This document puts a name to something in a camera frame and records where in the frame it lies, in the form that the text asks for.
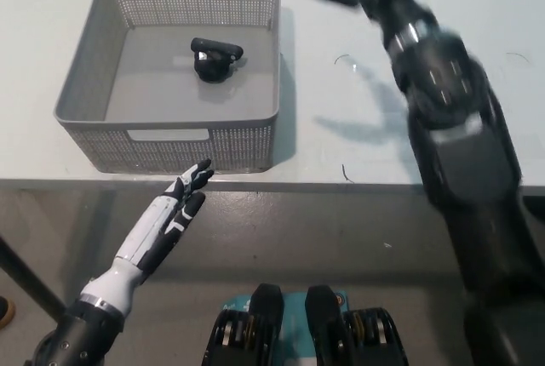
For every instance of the grey perforated plastic basket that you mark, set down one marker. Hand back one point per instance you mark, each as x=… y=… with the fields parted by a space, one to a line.
x=238 y=144

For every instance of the black table leg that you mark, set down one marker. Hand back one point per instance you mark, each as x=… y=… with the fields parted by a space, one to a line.
x=30 y=278

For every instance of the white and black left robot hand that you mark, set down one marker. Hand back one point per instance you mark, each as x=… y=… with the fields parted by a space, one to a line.
x=145 y=242

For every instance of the brown shoe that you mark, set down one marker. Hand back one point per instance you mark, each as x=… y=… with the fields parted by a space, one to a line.
x=6 y=312

